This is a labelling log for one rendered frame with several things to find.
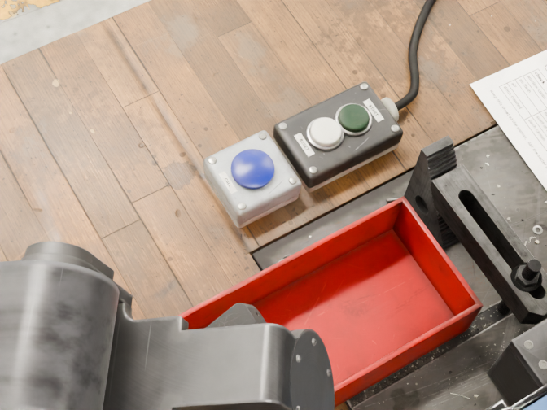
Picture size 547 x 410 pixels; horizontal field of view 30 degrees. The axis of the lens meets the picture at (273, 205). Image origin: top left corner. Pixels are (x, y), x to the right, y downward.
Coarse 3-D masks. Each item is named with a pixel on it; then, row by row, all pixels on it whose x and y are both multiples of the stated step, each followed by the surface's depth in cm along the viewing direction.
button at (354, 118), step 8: (352, 104) 97; (344, 112) 96; (352, 112) 96; (360, 112) 96; (368, 112) 96; (344, 120) 96; (352, 120) 96; (360, 120) 96; (368, 120) 96; (344, 128) 96; (352, 128) 95; (360, 128) 96
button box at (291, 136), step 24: (432, 0) 107; (336, 96) 98; (360, 96) 98; (408, 96) 100; (288, 120) 96; (312, 120) 96; (336, 120) 96; (384, 120) 97; (288, 144) 95; (312, 144) 95; (336, 144) 95; (360, 144) 96; (384, 144) 96; (312, 168) 94; (336, 168) 95
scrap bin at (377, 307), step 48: (336, 240) 89; (384, 240) 94; (432, 240) 88; (240, 288) 85; (288, 288) 91; (336, 288) 92; (384, 288) 92; (432, 288) 92; (336, 336) 90; (384, 336) 90; (432, 336) 85; (336, 384) 88
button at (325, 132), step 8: (320, 120) 96; (328, 120) 96; (312, 128) 95; (320, 128) 95; (328, 128) 95; (336, 128) 95; (312, 136) 95; (320, 136) 95; (328, 136) 95; (336, 136) 95; (320, 144) 95; (328, 144) 95
